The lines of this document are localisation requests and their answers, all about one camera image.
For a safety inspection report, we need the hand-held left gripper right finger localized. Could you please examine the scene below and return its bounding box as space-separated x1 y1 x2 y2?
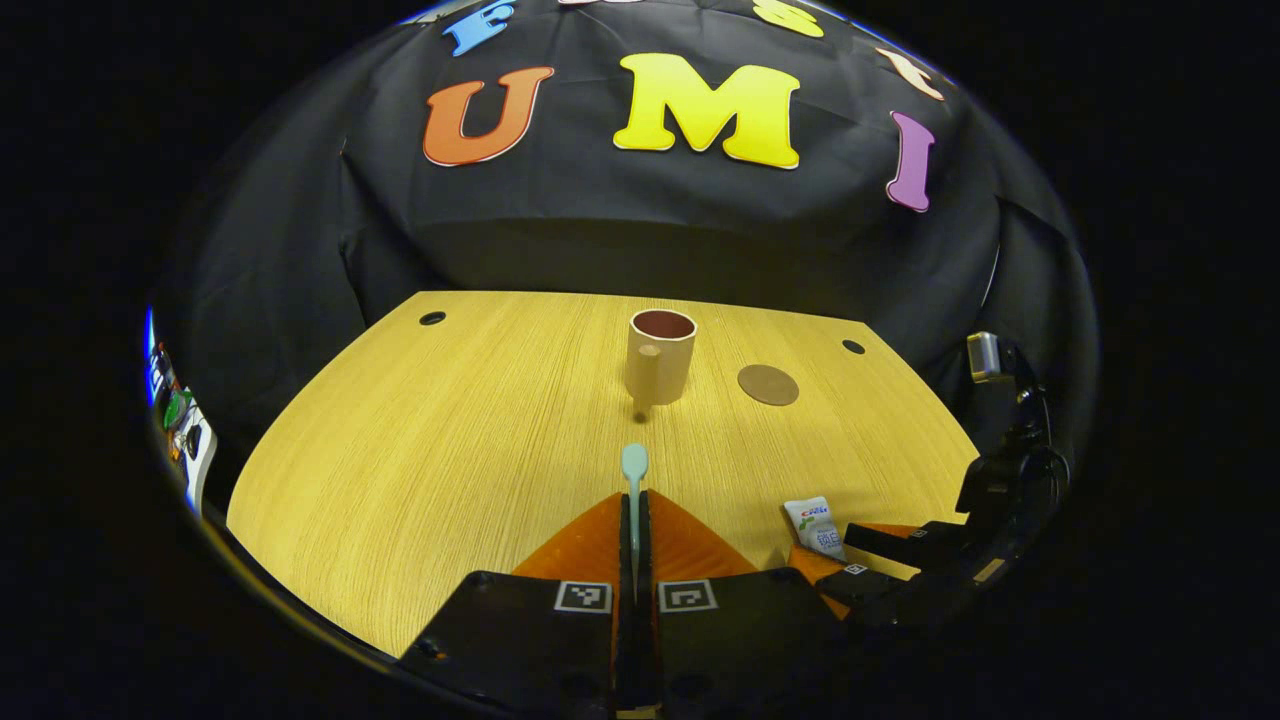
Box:
638 490 851 719

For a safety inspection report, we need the black backdrop cloth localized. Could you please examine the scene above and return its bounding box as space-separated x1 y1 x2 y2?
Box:
150 0 1101 481

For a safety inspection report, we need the cluttered white side desk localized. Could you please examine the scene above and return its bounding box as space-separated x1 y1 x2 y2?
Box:
152 345 219 513

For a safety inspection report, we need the beige cup with brown inside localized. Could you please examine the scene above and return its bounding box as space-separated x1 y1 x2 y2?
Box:
626 308 698 419

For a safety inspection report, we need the pale green toothbrush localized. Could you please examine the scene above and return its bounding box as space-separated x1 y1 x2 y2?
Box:
620 443 651 581

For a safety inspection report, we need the white toothpaste tube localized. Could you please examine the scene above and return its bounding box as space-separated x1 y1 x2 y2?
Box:
783 496 849 563

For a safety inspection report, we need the round brown coaster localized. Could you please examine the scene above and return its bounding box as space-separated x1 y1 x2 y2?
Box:
737 364 801 407

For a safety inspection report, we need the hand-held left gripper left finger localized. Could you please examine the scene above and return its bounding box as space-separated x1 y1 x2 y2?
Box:
400 490 641 719

